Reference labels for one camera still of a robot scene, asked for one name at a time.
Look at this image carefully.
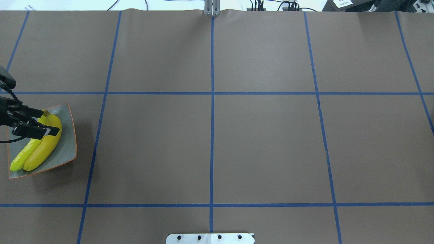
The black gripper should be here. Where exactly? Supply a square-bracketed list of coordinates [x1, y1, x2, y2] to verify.
[0, 96, 60, 139]

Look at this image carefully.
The yellow banana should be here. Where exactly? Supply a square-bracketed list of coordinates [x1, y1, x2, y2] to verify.
[23, 110, 62, 171]

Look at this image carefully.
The grey square plate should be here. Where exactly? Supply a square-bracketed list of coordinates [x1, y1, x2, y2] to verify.
[8, 103, 77, 179]

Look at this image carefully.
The black box with label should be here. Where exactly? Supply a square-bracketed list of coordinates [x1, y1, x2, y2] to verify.
[322, 0, 376, 12]

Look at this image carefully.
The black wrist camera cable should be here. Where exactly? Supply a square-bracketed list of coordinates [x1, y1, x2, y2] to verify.
[0, 80, 27, 144]

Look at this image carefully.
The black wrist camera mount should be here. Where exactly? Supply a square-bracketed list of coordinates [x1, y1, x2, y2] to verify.
[0, 66, 17, 89]

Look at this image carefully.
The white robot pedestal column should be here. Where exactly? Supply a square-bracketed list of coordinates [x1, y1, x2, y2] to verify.
[165, 233, 255, 244]

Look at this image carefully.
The aluminium frame post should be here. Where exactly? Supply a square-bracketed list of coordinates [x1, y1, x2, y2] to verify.
[204, 0, 220, 17]

